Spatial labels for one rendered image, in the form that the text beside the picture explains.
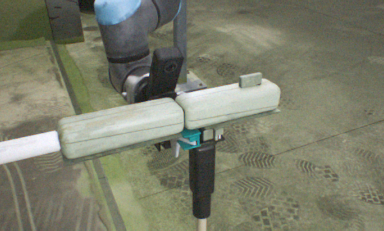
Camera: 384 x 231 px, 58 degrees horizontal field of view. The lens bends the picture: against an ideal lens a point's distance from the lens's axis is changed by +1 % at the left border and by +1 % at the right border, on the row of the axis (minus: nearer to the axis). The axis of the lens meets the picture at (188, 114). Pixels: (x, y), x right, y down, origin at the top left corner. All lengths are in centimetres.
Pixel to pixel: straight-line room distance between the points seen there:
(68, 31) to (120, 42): 164
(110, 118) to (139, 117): 3
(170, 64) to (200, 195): 21
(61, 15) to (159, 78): 175
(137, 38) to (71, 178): 60
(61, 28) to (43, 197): 139
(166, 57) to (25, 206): 71
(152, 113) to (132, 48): 28
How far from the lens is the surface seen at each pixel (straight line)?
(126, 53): 69
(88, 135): 41
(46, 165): 123
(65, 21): 230
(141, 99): 64
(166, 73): 56
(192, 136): 46
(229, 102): 47
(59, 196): 110
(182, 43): 161
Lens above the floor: 78
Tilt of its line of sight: 32 degrees down
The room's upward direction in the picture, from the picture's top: straight up
